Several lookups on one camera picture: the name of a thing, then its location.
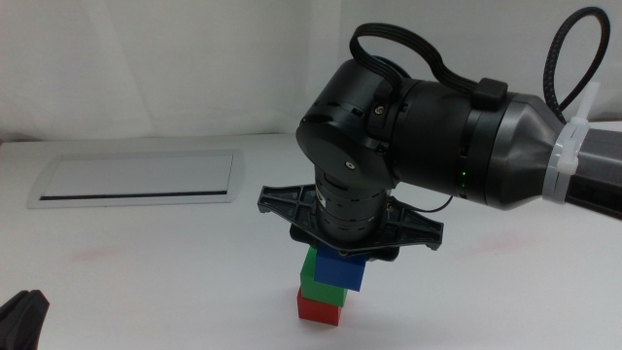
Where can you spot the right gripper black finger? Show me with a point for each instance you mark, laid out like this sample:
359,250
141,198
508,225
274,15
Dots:
301,236
384,255

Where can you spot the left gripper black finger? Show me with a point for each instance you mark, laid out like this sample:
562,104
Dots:
31,321
10,325

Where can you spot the blue cube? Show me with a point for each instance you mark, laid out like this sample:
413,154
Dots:
340,274

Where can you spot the green cube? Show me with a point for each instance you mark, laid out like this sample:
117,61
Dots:
323,295

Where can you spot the red cube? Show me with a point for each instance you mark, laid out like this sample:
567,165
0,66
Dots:
318,313

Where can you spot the right grey black robot arm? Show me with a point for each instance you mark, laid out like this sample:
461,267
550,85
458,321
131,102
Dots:
437,136

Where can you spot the white zip tie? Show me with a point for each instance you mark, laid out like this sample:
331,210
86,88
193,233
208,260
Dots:
563,150

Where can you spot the white cloth backdrop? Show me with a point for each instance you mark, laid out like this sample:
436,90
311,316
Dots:
146,63

